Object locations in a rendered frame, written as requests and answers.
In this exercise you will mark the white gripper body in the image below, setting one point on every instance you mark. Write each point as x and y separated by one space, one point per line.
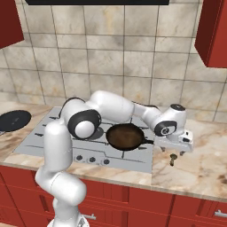
173 144

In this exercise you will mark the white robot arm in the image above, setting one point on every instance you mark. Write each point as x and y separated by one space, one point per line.
112 106

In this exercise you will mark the olive brown mushroom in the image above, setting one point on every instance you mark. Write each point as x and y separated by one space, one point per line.
173 159

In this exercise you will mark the brown frying pan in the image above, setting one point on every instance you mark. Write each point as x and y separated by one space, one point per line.
125 136

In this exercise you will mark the grey hob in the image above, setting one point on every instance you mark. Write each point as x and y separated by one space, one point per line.
124 161

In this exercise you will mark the red drawer front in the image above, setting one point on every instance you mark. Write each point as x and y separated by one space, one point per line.
198 211
103 190
150 199

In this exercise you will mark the dark hob knob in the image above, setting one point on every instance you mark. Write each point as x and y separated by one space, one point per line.
79 158
92 160
106 162

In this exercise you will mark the red cupboard door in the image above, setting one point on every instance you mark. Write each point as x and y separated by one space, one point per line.
17 189

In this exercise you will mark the black range hood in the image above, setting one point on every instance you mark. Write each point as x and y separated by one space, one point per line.
97 2

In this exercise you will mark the red wall cupboard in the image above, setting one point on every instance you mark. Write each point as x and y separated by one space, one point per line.
214 32
9 20

